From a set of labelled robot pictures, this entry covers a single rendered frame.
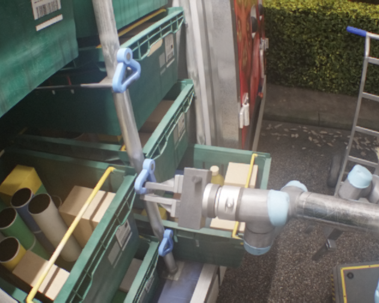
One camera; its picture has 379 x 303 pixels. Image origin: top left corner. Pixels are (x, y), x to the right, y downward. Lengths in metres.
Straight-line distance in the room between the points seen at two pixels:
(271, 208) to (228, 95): 0.55
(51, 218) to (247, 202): 0.46
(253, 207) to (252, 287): 1.20
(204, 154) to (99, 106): 0.56
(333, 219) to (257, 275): 1.18
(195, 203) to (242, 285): 1.19
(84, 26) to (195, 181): 0.42
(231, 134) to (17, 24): 0.92
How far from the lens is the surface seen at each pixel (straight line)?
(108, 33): 0.55
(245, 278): 1.80
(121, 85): 0.55
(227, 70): 1.01
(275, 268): 1.84
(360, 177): 0.87
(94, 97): 0.73
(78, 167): 0.76
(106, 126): 0.76
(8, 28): 0.41
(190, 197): 0.64
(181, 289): 1.07
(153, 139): 0.77
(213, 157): 1.17
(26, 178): 0.87
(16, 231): 0.78
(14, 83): 0.42
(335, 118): 3.05
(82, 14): 0.66
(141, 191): 0.67
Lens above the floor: 1.61
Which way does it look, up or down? 38 degrees down
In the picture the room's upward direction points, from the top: 8 degrees counter-clockwise
